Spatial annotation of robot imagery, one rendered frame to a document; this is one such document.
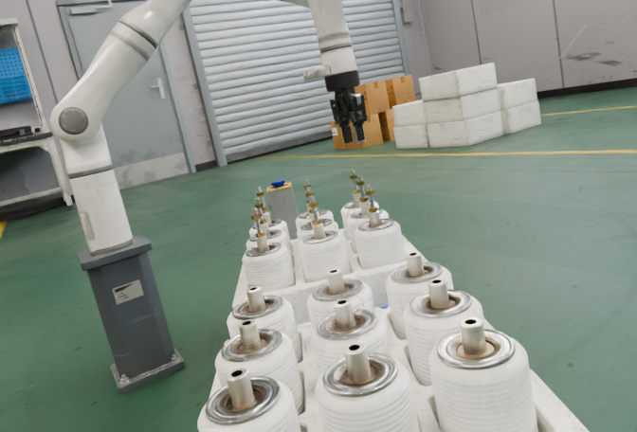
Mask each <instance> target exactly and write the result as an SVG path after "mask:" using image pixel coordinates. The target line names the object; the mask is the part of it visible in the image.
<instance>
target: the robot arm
mask: <svg viewBox="0 0 637 432"><path fill-rule="evenodd" d="M191 1H192V0H149V1H147V2H145V3H143V4H141V5H139V6H137V7H135V8H133V9H131V10H129V11H128V12H126V13H125V14H124V15H123V16H122V17H121V18H120V19H119V20H118V22H117V23H116V25H115V26H114V28H113V29H112V30H111V32H110V33H109V35H108V36H107V38H106V39H105V41H104V42H103V44H102V46H101V47H100V49H99V51H98V52H97V54H96V56H95V58H94V59H93V61H92V62H91V64H90V65H89V67H88V69H87V70H86V72H85V73H84V75H83V76H82V78H81V79H80V80H79V81H78V82H77V84H76V85H75V86H74V87H73V88H72V89H71V90H70V92H69V93H68V94H67V95H66V96H65V97H64V98H63V99H62V100H61V101H60V102H59V103H58V104H57V105H56V106H55V108H54V109H53V111H52V113H51V116H50V125H51V128H52V130H53V132H54V134H55V135H56V136H57V137H58V138H59V140H60V143H61V147H62V150H63V154H64V162H65V169H66V172H67V176H68V178H69V182H70V185H71V188H72V191H73V195H74V198H75V201H76V205H77V208H78V211H79V215H78V216H80V219H81V223H82V229H83V232H84V235H85V239H86V241H87V244H88V248H89V250H88V251H90V254H91V255H92V257H94V256H97V255H101V254H106V253H110V252H114V251H117V250H120V249H122V248H125V247H127V246H129V245H131V244H133V243H134V239H133V235H132V232H131V228H130V226H129V222H128V219H127V215H126V212H125V208H124V204H123V202H122V198H121V195H120V191H119V188H118V181H117V178H116V175H115V172H114V169H113V165H112V161H111V156H110V153H109V149H108V145H107V142H106V138H105V134H104V131H103V128H102V124H101V120H102V118H103V116H104V114H105V113H106V111H107V109H108V107H109V106H110V104H111V102H112V101H113V99H114V98H115V96H116V95H117V94H118V92H119V91H120V90H121V89H122V88H123V87H124V86H125V85H126V84H127V83H128V82H129V81H130V80H131V79H132V78H133V77H134V76H135V75H136V74H137V73H138V72H139V71H140V70H141V68H142V67H143V66H144V65H145V63H146V62H148V60H149V59H150V57H151V56H152V55H153V53H154V52H155V50H156V48H157V47H158V45H159V44H160V42H161V41H162V39H163V38H164V36H165V35H166V34H167V32H168V31H169V30H170V28H171V27H172V25H173V24H174V22H175V21H176V19H177V18H178V17H179V15H180V14H181V13H182V11H183V10H184V9H185V8H186V7H187V6H188V4H189V3H190V2H191ZM278 1H283V2H289V3H294V4H297V5H300V6H303V7H306V8H309V9H310V10H311V13H312V16H313V20H314V23H315V26H316V30H317V36H318V46H319V50H320V56H321V66H318V67H315V68H313V69H310V70H308V71H305V72H304V73H303V77H304V80H305V81H310V80H313V79H317V78H321V77H324V79H325V84H326V89H327V91H328V92H335V98H334V99H330V104H331V108H332V112H333V116H334V120H335V124H338V126H339V127H341V128H340V129H341V133H342V138H343V142H344V143H350V142H353V136H352V131H351V126H348V125H350V121H351V123H352V125H353V126H354V127H353V130H354V135H355V143H357V144H359V143H363V142H365V141H366V138H365V134H364V129H363V125H362V124H364V121H367V115H366V108H365V101H364V95H363V94H362V93H360V94H357V93H356V91H355V87H356V86H358V85H359V84H360V80H359V76H358V70H357V65H356V60H355V54H354V51H353V48H352V43H351V37H350V32H349V29H348V26H347V24H346V21H345V18H344V12H343V7H342V0H278ZM361 113H362V115H361ZM337 118H338V119H337Z"/></svg>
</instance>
